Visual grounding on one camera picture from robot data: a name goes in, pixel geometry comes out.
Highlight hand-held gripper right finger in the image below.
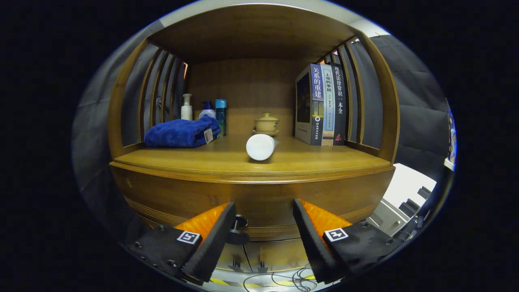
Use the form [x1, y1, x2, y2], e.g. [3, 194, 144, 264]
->
[293, 198, 406, 284]

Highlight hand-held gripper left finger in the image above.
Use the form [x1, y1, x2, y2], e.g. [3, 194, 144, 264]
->
[128, 202, 236, 284]

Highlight black drawer knob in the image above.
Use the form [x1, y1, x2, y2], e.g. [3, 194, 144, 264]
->
[227, 215, 250, 245]

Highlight wooden drawer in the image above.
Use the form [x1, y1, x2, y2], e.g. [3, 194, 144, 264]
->
[110, 164, 396, 242]

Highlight white green tube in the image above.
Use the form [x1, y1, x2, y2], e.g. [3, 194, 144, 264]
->
[246, 133, 280, 161]

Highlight wooden cabinet door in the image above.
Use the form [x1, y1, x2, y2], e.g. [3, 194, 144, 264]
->
[215, 243, 250, 272]
[245, 239, 309, 273]

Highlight wooden countertop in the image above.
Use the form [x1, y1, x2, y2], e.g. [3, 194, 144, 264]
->
[110, 134, 395, 183]

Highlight wooden cabinet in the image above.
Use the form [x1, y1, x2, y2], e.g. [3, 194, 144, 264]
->
[107, 3, 401, 273]

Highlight yellow black hazard tape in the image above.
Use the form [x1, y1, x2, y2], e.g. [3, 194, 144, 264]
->
[209, 276, 317, 289]

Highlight dark floor equipment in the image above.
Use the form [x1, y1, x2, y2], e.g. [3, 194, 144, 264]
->
[389, 215, 426, 244]

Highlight blue folded towel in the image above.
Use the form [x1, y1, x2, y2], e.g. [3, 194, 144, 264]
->
[144, 115, 221, 148]

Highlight lidded ceramic teacup with saucer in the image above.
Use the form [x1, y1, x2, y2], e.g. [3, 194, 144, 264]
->
[252, 112, 281, 137]

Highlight teal bottle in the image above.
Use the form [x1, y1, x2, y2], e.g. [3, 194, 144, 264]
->
[215, 99, 227, 137]

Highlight white bottle with blue cap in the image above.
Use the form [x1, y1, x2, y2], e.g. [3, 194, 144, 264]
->
[199, 101, 216, 120]

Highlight white pump bottle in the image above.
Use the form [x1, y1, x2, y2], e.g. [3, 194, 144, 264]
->
[180, 94, 193, 121]

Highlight pale-spine book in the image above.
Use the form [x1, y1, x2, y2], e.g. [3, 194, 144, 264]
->
[320, 64, 336, 146]

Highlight blue-spine book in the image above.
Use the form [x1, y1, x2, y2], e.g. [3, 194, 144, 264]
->
[295, 63, 325, 146]

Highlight black-spine book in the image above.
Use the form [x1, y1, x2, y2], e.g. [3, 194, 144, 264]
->
[329, 62, 347, 146]

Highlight black backdrop cloth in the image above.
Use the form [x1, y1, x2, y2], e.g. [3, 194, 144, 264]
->
[72, 20, 453, 244]

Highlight blue dotted gift bag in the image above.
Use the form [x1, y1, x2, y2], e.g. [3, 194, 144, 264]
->
[446, 101, 458, 163]

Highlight black floor cables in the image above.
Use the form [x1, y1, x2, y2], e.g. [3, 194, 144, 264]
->
[242, 243, 321, 292]

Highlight white box with black handles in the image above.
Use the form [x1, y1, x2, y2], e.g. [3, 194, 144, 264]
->
[367, 163, 438, 238]

